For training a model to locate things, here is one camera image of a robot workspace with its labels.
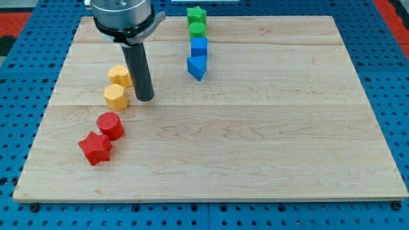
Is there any blue triangle block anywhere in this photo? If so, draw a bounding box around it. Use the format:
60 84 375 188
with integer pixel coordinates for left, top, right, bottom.
187 56 207 81

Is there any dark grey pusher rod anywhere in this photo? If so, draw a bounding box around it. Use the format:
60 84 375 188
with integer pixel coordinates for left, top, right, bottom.
122 43 155 102

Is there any yellow heart block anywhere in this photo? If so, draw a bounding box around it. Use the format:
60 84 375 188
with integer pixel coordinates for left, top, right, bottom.
107 65 133 88

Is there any light wooden board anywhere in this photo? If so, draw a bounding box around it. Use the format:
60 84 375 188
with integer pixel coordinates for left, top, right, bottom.
13 16 408 203

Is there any red cylinder block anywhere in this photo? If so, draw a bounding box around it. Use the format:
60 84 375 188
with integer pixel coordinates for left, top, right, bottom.
96 112 124 141

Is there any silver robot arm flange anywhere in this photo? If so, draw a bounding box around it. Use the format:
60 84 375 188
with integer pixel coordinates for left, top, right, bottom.
89 0 166 47

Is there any green star block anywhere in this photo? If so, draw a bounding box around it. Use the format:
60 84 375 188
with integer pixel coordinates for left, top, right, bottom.
187 6 207 25

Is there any blue cube block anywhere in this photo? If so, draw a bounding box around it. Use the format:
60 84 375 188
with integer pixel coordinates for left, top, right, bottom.
190 37 208 57

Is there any yellow hexagon block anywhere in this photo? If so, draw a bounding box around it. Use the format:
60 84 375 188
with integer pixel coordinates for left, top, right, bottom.
104 84 128 111

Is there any green cylinder block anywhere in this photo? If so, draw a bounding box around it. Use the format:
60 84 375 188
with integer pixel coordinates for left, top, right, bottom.
189 22 206 39

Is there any red star block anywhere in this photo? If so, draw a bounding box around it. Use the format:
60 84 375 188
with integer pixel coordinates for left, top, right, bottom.
78 132 112 165

